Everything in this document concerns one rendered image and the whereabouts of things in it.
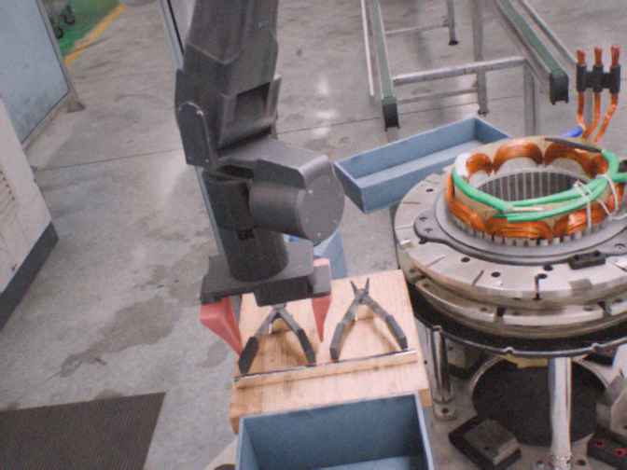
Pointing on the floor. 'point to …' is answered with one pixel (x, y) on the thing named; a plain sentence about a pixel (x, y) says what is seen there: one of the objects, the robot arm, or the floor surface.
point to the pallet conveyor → (545, 66)
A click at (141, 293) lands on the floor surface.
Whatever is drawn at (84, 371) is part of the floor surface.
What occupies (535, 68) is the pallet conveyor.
